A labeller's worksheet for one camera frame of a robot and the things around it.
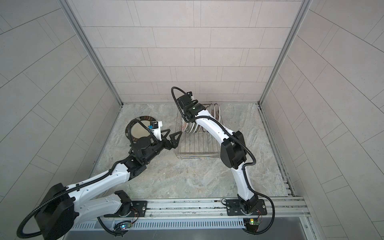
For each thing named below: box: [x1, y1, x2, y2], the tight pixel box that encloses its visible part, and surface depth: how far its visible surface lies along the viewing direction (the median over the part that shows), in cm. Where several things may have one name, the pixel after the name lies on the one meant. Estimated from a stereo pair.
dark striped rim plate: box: [125, 116, 157, 142], surface depth 103 cm
